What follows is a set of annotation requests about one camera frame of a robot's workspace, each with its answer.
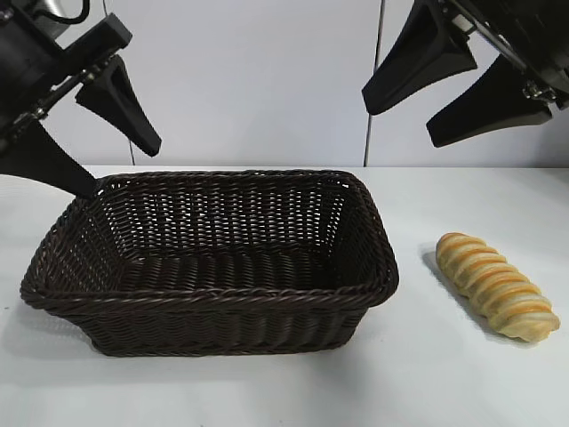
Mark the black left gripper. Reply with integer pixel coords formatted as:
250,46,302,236
0,7,163,200

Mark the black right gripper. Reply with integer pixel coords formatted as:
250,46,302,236
360,0,569,149

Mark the long twisted bread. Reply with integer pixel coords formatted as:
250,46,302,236
435,231,561,343

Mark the dark brown wicker basket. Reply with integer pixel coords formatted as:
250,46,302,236
20,168,400,359

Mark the black left camera cable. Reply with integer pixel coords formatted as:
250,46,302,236
44,0,86,24

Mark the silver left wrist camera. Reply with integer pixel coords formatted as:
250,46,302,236
28,0,73,19

